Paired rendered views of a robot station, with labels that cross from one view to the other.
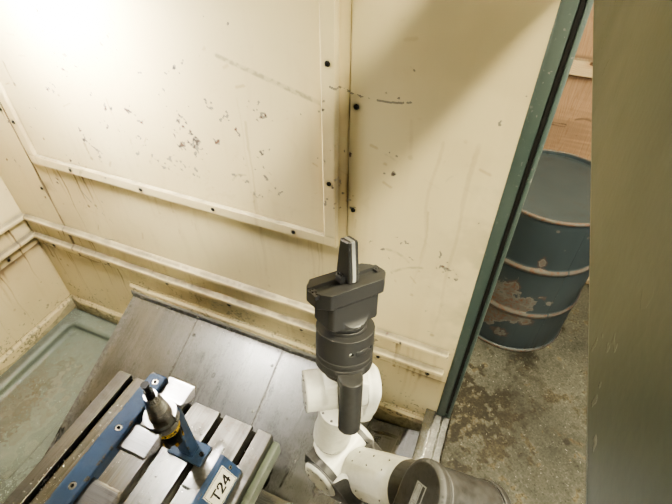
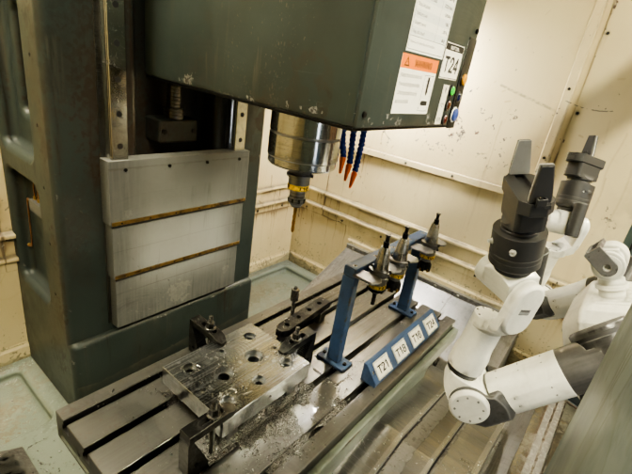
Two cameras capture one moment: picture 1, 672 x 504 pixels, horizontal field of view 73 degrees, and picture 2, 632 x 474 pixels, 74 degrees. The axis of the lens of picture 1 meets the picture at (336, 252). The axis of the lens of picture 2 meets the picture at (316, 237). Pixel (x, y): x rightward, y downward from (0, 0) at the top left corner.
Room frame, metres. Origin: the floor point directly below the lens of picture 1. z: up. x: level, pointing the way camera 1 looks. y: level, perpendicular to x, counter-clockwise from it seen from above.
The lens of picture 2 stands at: (-0.92, 0.42, 1.72)
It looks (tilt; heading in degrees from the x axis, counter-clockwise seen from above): 23 degrees down; 13
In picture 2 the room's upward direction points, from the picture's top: 9 degrees clockwise
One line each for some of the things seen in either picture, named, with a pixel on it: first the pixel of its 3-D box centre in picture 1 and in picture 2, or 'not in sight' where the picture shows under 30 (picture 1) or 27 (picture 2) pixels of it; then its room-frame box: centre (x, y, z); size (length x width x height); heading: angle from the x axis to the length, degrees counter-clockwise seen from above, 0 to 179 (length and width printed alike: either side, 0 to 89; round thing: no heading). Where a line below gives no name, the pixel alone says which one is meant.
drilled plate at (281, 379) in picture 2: not in sight; (238, 371); (-0.14, 0.74, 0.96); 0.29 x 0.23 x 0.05; 157
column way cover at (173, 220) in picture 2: not in sight; (182, 233); (0.15, 1.10, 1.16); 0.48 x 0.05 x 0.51; 157
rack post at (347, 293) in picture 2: not in sight; (341, 320); (0.10, 0.54, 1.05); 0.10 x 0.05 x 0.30; 67
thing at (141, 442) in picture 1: (142, 442); (422, 249); (0.38, 0.36, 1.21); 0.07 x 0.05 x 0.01; 67
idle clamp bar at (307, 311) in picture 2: not in sight; (302, 321); (0.20, 0.68, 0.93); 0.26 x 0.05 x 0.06; 162
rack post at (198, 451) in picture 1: (175, 421); (411, 276); (0.51, 0.37, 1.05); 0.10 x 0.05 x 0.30; 67
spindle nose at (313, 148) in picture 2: not in sight; (305, 137); (-0.02, 0.69, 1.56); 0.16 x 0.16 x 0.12
